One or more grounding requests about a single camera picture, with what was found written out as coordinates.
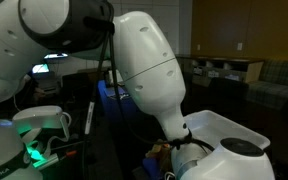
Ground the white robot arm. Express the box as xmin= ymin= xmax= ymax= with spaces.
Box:
xmin=0 ymin=0 xmax=275 ymax=180

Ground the wooden low shelf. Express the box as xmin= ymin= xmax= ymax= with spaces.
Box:
xmin=176 ymin=54 xmax=264 ymax=87

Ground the white plastic bin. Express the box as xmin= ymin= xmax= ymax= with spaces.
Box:
xmin=184 ymin=110 xmax=270 ymax=150

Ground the green plaid sofa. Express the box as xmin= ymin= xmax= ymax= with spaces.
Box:
xmin=246 ymin=60 xmax=288 ymax=110

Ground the orange handled screwdriver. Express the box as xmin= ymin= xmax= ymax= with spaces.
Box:
xmin=37 ymin=149 xmax=78 ymax=171

